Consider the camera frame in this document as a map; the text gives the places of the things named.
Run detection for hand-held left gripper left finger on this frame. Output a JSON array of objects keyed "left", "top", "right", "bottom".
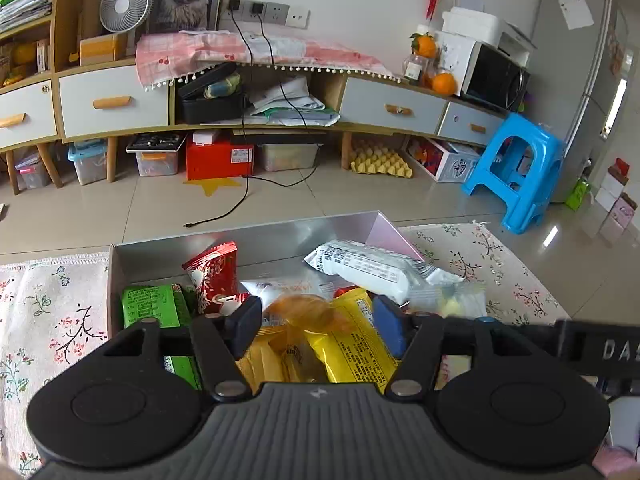
[{"left": 101, "top": 295, "right": 264, "bottom": 402}]

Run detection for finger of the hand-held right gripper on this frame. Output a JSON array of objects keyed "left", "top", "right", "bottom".
[{"left": 474, "top": 315, "right": 556, "bottom": 361}]

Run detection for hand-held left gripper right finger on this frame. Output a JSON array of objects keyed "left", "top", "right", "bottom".
[{"left": 371, "top": 294, "right": 541, "bottom": 402}]

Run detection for plain yellow snack packet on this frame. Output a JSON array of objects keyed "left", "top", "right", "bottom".
[{"left": 235, "top": 324, "right": 326, "bottom": 395}]

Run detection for large yellow printed packet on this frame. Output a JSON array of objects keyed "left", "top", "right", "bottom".
[{"left": 305, "top": 287, "right": 402, "bottom": 395}]

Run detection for white snack packet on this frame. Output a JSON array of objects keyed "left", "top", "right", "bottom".
[{"left": 304, "top": 241, "right": 465, "bottom": 306}]

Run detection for clear brown bun packet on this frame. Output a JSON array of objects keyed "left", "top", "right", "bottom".
[{"left": 264, "top": 294, "right": 351, "bottom": 335}]

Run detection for clear yellow candy packet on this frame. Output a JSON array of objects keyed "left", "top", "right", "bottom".
[{"left": 410, "top": 282, "right": 488, "bottom": 321}]

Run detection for silver cardboard box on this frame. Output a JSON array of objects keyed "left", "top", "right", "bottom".
[{"left": 106, "top": 210, "right": 427, "bottom": 395}]

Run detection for clear pale cake packet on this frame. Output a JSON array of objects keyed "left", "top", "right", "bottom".
[{"left": 240, "top": 279, "right": 326, "bottom": 311}]

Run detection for green snack packet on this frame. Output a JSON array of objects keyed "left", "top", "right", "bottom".
[{"left": 121, "top": 284, "right": 202, "bottom": 392}]

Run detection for white pink carton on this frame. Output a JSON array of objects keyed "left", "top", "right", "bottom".
[{"left": 597, "top": 195, "right": 640, "bottom": 247}]

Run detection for green bag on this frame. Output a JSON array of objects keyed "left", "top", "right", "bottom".
[{"left": 565, "top": 177, "right": 592, "bottom": 211}]

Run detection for yellow egg trays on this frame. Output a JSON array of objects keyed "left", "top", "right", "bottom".
[{"left": 350, "top": 139, "right": 415, "bottom": 180}]

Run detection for red storage box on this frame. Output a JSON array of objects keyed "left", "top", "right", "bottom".
[{"left": 186, "top": 137, "right": 256, "bottom": 182}]

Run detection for wide clear storage bin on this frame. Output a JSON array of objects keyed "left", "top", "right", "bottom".
[{"left": 257, "top": 142, "right": 321, "bottom": 172}]

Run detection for white carton red top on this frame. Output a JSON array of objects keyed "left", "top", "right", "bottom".
[{"left": 597, "top": 159, "right": 632, "bottom": 211}]

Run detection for white toy box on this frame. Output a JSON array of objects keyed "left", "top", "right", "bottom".
[{"left": 406, "top": 136, "right": 482, "bottom": 183}]

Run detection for floral tablecloth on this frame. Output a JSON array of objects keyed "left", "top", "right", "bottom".
[{"left": 0, "top": 222, "right": 576, "bottom": 480}]

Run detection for black tool tray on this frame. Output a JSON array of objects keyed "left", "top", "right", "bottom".
[{"left": 126, "top": 134, "right": 187, "bottom": 153}]

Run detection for blue plastic stool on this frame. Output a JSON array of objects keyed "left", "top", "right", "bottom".
[{"left": 461, "top": 112, "right": 566, "bottom": 235}]

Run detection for wooden tv cabinet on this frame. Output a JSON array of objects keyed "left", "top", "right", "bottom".
[{"left": 0, "top": 0, "right": 508, "bottom": 196}]

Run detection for open black case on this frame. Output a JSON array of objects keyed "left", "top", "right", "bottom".
[{"left": 177, "top": 62, "right": 251, "bottom": 125}]

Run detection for pile of loose papers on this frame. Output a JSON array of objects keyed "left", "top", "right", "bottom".
[{"left": 247, "top": 76, "right": 342, "bottom": 126}]

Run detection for blue lid storage bin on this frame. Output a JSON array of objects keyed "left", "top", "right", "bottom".
[{"left": 67, "top": 140, "right": 108, "bottom": 186}]

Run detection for silver refrigerator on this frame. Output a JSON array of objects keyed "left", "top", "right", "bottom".
[{"left": 530, "top": 0, "right": 631, "bottom": 203}]

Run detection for orange fruit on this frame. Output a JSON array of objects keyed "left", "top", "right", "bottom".
[
  {"left": 12, "top": 42, "right": 38, "bottom": 66},
  {"left": 431, "top": 72, "right": 458, "bottom": 97},
  {"left": 411, "top": 32, "right": 438, "bottom": 58}
]

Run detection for glass jar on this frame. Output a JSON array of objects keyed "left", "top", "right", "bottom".
[{"left": 404, "top": 54, "right": 428, "bottom": 83}]

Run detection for small clear storage bin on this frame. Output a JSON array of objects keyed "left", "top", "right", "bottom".
[{"left": 14, "top": 147, "right": 51, "bottom": 191}]

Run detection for black microwave oven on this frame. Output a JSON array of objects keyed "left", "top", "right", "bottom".
[{"left": 460, "top": 42, "right": 532, "bottom": 113}]

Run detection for pink checked cloth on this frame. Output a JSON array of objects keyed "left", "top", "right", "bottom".
[{"left": 136, "top": 30, "right": 403, "bottom": 92}]

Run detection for white flat box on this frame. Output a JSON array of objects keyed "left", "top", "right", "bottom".
[{"left": 500, "top": 22, "right": 538, "bottom": 53}]

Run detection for yellow cardboard box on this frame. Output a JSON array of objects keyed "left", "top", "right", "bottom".
[{"left": 80, "top": 34, "right": 128, "bottom": 67}]

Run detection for white foam box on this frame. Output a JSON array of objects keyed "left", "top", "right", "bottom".
[{"left": 441, "top": 7, "right": 506, "bottom": 46}]

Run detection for white paper note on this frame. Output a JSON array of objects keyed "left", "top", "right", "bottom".
[{"left": 556, "top": 0, "right": 596, "bottom": 31}]

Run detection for white desk fan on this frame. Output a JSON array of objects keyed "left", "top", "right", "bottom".
[{"left": 99, "top": 0, "right": 153, "bottom": 36}]

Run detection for stack of shelf papers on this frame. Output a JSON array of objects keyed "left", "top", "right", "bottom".
[{"left": 0, "top": 0, "right": 55, "bottom": 36}]

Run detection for white drawer orange handle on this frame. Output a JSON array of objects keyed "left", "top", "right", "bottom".
[
  {"left": 340, "top": 76, "right": 447, "bottom": 135},
  {"left": 0, "top": 80, "right": 57, "bottom": 148},
  {"left": 59, "top": 65, "right": 171, "bottom": 138},
  {"left": 437, "top": 101, "right": 506, "bottom": 146}
]

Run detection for black power cable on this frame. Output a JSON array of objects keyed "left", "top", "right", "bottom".
[
  {"left": 184, "top": 1, "right": 251, "bottom": 229},
  {"left": 241, "top": 4, "right": 328, "bottom": 188}
]

